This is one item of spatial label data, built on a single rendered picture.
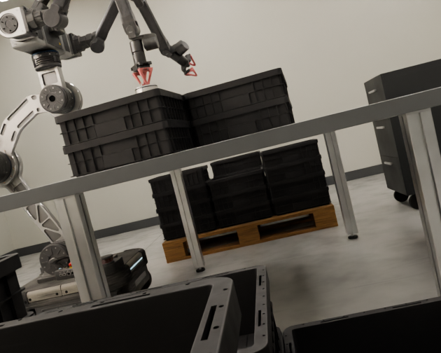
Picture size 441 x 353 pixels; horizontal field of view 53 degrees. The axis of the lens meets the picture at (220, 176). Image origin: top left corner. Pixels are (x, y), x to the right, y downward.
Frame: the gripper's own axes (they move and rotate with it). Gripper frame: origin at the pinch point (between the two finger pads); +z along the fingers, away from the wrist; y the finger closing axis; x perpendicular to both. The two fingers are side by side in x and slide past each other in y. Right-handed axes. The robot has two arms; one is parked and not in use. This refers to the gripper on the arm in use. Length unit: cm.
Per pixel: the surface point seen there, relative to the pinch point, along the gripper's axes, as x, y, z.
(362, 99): -315, 136, 16
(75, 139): 44, -28, 22
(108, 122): 35, -38, 19
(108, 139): 36, -38, 25
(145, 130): 26, -47, 25
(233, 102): -14, -44, 19
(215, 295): 75, -161, 45
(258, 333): 63, -146, 56
